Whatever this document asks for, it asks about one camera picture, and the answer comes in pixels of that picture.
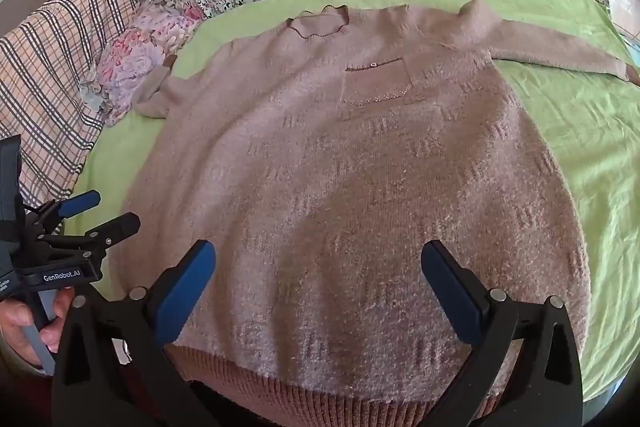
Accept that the beige knitted sweater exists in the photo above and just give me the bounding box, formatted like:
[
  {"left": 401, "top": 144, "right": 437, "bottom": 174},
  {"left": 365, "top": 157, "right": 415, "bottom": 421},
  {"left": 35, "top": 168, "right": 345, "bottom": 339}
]
[{"left": 109, "top": 0, "right": 640, "bottom": 417}]

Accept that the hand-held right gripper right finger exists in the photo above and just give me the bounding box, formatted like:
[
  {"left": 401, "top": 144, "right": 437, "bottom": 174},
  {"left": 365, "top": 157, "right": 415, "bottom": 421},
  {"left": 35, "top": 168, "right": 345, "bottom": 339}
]
[{"left": 421, "top": 240, "right": 584, "bottom": 427}]

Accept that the pink purple floral pillow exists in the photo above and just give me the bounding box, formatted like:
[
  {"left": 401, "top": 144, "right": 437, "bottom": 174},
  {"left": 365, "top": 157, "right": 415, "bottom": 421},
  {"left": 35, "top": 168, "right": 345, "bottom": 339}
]
[{"left": 77, "top": 2, "right": 207, "bottom": 128}]

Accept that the plaid blanket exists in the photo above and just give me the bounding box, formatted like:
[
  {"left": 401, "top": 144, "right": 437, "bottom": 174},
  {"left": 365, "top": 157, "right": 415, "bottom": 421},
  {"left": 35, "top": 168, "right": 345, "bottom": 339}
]
[{"left": 0, "top": 0, "right": 166, "bottom": 214}]

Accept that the person's left hand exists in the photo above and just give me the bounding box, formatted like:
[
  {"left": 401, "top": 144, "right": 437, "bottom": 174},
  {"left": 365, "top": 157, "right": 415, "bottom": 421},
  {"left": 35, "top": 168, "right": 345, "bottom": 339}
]
[{"left": 0, "top": 287, "right": 74, "bottom": 365}]

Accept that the green bed sheet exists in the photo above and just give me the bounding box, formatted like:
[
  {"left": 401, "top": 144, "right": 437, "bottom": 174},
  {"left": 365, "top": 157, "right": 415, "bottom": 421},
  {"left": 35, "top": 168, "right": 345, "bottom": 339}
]
[{"left": 64, "top": 0, "right": 640, "bottom": 400}]

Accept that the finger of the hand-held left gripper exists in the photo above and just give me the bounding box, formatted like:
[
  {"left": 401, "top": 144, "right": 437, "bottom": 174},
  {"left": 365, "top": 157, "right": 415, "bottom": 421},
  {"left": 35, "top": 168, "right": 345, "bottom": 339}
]
[
  {"left": 40, "top": 213, "right": 141, "bottom": 258},
  {"left": 30, "top": 190, "right": 102, "bottom": 233}
]

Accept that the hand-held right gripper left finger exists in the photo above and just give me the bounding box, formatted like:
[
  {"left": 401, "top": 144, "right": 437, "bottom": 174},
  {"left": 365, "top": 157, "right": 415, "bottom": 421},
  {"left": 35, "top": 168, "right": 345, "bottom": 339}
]
[{"left": 51, "top": 239, "right": 224, "bottom": 427}]

